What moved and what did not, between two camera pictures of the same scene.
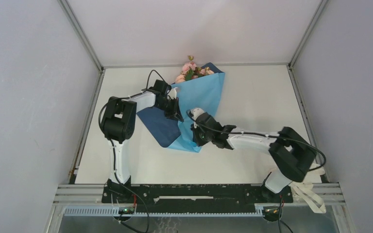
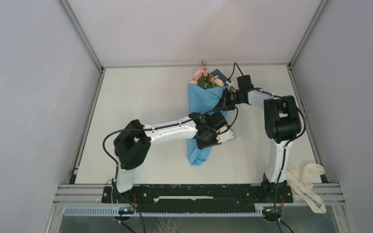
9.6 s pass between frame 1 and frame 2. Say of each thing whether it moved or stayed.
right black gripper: moved
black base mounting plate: stayed
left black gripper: moved
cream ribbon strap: stayed
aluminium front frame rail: stayed
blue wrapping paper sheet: moved
